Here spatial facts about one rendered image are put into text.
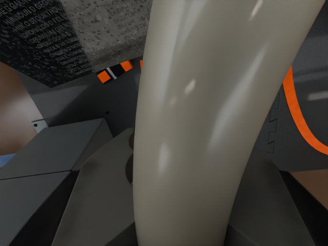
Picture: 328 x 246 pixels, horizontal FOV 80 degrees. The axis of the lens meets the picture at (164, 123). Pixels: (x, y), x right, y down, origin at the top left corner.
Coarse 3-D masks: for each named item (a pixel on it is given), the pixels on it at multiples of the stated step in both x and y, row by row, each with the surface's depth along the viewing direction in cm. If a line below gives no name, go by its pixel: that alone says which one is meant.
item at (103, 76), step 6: (114, 66) 92; (120, 66) 91; (126, 66) 90; (132, 66) 90; (102, 72) 96; (108, 72) 96; (114, 72) 94; (120, 72) 93; (102, 78) 98; (108, 78) 97; (114, 78) 95
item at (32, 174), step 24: (96, 120) 110; (48, 144) 98; (72, 144) 93; (96, 144) 97; (0, 168) 89; (24, 168) 84; (48, 168) 80; (72, 168) 77; (0, 192) 74; (24, 192) 71; (48, 192) 68; (0, 216) 63; (24, 216) 61; (0, 240) 55
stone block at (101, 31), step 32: (0, 0) 22; (32, 0) 23; (64, 0) 24; (96, 0) 24; (128, 0) 25; (0, 32) 27; (32, 32) 27; (64, 32) 28; (96, 32) 29; (128, 32) 30; (32, 64) 34; (64, 64) 35; (96, 64) 37
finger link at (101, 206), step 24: (120, 144) 10; (96, 168) 9; (120, 168) 9; (72, 192) 8; (96, 192) 8; (120, 192) 8; (72, 216) 7; (96, 216) 7; (120, 216) 7; (72, 240) 6; (96, 240) 6; (120, 240) 6
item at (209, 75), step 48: (192, 0) 3; (240, 0) 3; (288, 0) 3; (144, 48) 4; (192, 48) 3; (240, 48) 3; (288, 48) 3; (144, 96) 4; (192, 96) 3; (240, 96) 3; (144, 144) 4; (192, 144) 4; (240, 144) 4; (144, 192) 5; (192, 192) 4; (144, 240) 6; (192, 240) 5
